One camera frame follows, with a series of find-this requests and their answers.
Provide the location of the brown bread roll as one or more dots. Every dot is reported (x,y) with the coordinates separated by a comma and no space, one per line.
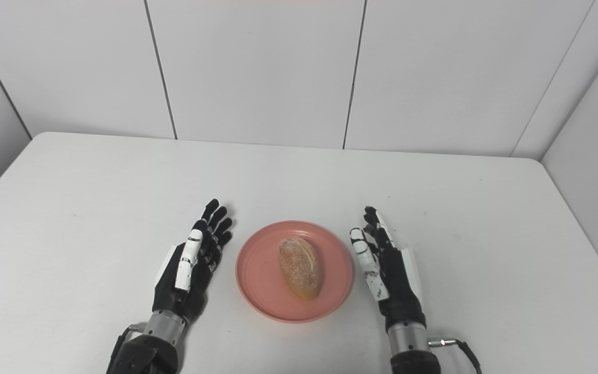
(300,267)

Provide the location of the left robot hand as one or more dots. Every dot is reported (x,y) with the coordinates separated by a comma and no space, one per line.
(192,270)

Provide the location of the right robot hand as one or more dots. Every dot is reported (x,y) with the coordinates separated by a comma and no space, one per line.
(390,275)

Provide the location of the pink round plate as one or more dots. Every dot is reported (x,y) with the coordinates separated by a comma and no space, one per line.
(257,280)

